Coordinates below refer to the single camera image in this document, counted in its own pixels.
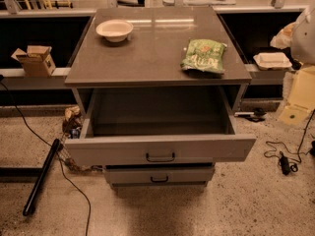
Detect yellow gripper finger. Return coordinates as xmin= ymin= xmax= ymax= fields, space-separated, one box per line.
xmin=279 ymin=66 xmax=315 ymax=125

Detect grey top drawer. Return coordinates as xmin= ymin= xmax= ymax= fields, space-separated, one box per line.
xmin=64 ymin=86 xmax=257 ymax=167

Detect grey drawer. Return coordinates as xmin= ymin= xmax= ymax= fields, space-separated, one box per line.
xmin=64 ymin=86 xmax=257 ymax=167
xmin=104 ymin=163 xmax=215 ymax=187

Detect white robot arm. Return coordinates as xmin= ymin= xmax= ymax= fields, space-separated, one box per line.
xmin=270 ymin=5 xmax=315 ymax=125

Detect grey drawer cabinet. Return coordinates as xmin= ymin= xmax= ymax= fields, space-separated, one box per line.
xmin=64 ymin=6 xmax=253 ymax=193

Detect grey lower drawer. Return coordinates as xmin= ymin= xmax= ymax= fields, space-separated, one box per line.
xmin=104 ymin=163 xmax=215 ymax=187

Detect black device on floor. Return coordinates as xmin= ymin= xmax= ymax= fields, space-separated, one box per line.
xmin=234 ymin=108 xmax=266 ymax=123

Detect white takeout container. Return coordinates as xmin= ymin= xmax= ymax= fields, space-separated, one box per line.
xmin=253 ymin=52 xmax=291 ymax=70

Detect green chip bag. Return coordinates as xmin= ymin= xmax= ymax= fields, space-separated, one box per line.
xmin=180 ymin=39 xmax=226 ymax=75

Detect white bowl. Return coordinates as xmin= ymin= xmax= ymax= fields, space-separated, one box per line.
xmin=95 ymin=20 xmax=134 ymax=42

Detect crumpled trash pile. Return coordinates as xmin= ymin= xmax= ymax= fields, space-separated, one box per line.
xmin=62 ymin=105 xmax=82 ymax=136

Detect cardboard box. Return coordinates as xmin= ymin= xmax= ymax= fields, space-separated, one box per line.
xmin=11 ymin=45 xmax=56 ymax=78

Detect black tube on floor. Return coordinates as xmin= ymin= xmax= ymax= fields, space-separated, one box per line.
xmin=23 ymin=139 xmax=60 ymax=216

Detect black power adapter cable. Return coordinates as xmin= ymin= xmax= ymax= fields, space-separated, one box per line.
xmin=263 ymin=108 xmax=315 ymax=176

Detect black floor cable left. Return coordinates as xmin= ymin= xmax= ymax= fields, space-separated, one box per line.
xmin=0 ymin=74 xmax=93 ymax=236

